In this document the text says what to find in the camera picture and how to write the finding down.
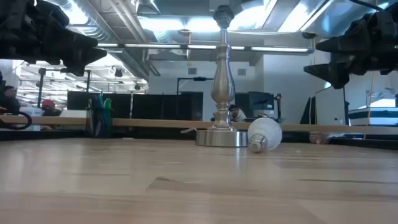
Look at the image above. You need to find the person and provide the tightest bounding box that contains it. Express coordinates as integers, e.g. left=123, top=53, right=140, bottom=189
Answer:
left=228, top=104, right=248, bottom=123
left=41, top=99, right=62, bottom=118
left=0, top=85, right=21, bottom=114

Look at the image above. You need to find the white round lightbulb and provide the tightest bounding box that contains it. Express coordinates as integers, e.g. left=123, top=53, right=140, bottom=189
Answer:
left=248, top=117, right=283, bottom=154

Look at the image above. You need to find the clear glass bowl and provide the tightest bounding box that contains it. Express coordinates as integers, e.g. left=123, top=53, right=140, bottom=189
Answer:
left=195, top=4, right=249, bottom=147

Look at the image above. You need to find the black pen cup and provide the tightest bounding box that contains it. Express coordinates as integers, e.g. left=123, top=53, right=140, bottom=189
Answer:
left=86, top=107, right=113, bottom=138

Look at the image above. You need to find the long ceiling light bar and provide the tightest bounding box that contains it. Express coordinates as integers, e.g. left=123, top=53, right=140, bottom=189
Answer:
left=96, top=42, right=312, bottom=54

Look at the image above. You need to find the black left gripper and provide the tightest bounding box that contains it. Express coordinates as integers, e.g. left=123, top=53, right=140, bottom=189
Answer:
left=0, top=0, right=108, bottom=77

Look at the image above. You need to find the black monitor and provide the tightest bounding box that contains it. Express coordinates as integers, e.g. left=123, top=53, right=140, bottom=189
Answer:
left=67, top=90, right=132, bottom=119
left=234, top=91, right=275, bottom=119
left=132, top=92, right=204, bottom=121

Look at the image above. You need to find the small brown patterned cup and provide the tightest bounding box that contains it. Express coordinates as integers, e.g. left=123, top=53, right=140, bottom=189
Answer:
left=309, top=131, right=330, bottom=145

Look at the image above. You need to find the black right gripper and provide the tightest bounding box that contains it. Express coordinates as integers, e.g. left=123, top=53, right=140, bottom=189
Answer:
left=303, top=2, right=398, bottom=90

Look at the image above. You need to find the black cable loop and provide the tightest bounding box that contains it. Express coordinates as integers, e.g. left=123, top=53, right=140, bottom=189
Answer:
left=0, top=107, right=33, bottom=131

